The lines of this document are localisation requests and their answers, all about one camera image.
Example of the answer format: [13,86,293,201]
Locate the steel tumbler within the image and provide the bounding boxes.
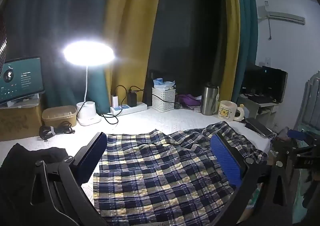
[201,82,219,116]

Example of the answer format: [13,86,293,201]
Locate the yellow curtain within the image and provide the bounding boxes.
[220,0,242,103]
[102,0,167,114]

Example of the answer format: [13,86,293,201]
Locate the white power strip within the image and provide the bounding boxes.
[110,102,147,116]

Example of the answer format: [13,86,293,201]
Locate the black charger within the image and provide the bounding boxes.
[127,89,137,108]

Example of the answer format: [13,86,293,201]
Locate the small grey desk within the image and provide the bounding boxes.
[236,94,280,119]

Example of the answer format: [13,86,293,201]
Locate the cartoon print mug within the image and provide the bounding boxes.
[218,100,239,122]

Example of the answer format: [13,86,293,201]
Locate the black monitor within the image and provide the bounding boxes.
[241,66,288,104]

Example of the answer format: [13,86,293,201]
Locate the cardboard box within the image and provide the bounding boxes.
[0,102,43,141]

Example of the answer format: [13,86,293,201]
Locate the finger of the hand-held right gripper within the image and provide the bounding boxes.
[271,138,314,158]
[287,129,317,143]

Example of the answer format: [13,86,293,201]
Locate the white plastic basket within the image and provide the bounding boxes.
[152,87,176,112]

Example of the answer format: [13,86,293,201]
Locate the black charger cable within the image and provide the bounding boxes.
[101,85,144,125]

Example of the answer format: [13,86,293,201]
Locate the purple cloth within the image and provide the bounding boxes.
[176,94,202,107]

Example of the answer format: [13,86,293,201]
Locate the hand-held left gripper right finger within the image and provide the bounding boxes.
[210,133,288,226]

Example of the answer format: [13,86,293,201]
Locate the white air conditioner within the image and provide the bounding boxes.
[257,5,306,25]

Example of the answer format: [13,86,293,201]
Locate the black phone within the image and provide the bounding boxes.
[244,117,274,138]

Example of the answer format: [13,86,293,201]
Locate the plaid pants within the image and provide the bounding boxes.
[92,120,269,225]

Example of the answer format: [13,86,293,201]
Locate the black cloth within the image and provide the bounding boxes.
[0,143,69,191]

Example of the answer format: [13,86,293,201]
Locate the black mesh chair back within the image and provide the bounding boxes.
[0,14,7,67]

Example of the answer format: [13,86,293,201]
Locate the black cable across basket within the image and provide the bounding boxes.
[152,94,175,104]

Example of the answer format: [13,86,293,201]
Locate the grey ribbed panel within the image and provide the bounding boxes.
[292,70,320,131]

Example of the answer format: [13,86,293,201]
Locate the blue plastic bag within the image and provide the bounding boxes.
[153,78,175,90]

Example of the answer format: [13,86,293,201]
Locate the white desk lamp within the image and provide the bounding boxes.
[63,40,116,126]

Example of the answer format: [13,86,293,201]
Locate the black cable bundle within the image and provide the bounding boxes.
[39,121,75,141]

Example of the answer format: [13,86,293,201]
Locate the clear plastic packaging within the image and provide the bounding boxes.
[0,93,41,110]

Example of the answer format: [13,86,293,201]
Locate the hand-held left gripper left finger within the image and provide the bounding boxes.
[30,131,108,226]

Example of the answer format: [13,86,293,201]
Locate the tan lidded container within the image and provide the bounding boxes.
[41,106,77,128]

